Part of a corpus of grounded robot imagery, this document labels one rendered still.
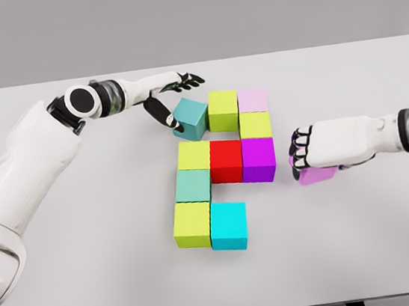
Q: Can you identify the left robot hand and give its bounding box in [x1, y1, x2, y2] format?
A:
[132, 67, 212, 139]

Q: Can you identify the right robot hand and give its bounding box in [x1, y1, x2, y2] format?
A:
[285, 114, 382, 183]

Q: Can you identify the orchid violet block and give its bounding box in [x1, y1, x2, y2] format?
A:
[296, 163, 342, 187]

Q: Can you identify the dark teal block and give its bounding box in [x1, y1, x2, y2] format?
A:
[168, 94, 212, 145]

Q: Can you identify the yellow-green block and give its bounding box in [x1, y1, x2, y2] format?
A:
[168, 198, 217, 253]
[236, 109, 274, 143]
[173, 138, 214, 174]
[204, 88, 244, 135]

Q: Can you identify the purple block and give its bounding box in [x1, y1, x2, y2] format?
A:
[236, 134, 280, 186]

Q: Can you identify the light pink block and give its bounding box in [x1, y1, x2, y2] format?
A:
[236, 85, 271, 117]

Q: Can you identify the red block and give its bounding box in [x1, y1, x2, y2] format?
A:
[206, 136, 247, 187]

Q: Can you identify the pale teal block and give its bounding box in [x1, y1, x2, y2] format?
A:
[170, 165, 216, 206]

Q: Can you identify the bright cyan block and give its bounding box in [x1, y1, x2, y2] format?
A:
[205, 198, 253, 255]

